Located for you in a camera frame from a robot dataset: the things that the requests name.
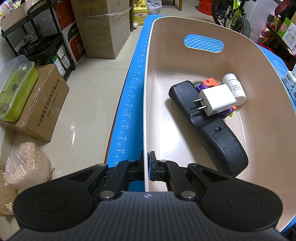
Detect black remote control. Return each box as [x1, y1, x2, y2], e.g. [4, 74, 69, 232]
[169, 80, 248, 177]

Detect small white charger plug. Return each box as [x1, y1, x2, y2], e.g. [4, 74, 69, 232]
[193, 84, 236, 116]

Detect purple orange folding toy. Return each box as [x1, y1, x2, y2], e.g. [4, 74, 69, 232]
[196, 78, 236, 118]

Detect white medicine bottle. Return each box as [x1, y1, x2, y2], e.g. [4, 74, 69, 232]
[222, 73, 247, 106]

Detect beige plastic storage bin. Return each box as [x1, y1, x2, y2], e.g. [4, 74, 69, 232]
[143, 16, 295, 231]

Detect blue silicone baking mat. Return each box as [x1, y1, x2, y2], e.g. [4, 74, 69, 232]
[106, 15, 295, 232]

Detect plastic bag of grain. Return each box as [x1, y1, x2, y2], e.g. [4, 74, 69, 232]
[4, 142, 54, 191]

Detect cardboard box on floor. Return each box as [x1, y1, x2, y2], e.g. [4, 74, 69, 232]
[1, 64, 69, 143]

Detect green plastic container with lid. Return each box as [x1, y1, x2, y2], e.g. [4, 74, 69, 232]
[0, 55, 38, 123]

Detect stacked large cardboard boxes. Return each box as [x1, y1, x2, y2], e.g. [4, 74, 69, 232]
[71, 0, 130, 59]

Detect tissue pack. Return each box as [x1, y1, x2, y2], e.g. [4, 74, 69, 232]
[281, 70, 296, 107]

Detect yellow oil jug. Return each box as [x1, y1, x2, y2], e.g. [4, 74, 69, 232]
[133, 0, 148, 26]

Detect black metal shelf rack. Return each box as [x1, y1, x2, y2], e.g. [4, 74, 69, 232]
[1, 1, 76, 80]

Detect white plastic bag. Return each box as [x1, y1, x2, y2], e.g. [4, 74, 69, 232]
[147, 0, 162, 15]

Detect wooden chair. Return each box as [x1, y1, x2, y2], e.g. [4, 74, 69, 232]
[172, 0, 183, 11]

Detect bicycle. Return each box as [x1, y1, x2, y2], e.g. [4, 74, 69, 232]
[211, 0, 252, 38]

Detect red bucket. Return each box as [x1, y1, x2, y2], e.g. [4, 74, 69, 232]
[198, 0, 213, 16]

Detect green white carton box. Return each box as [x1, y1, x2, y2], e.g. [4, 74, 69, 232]
[277, 18, 296, 56]

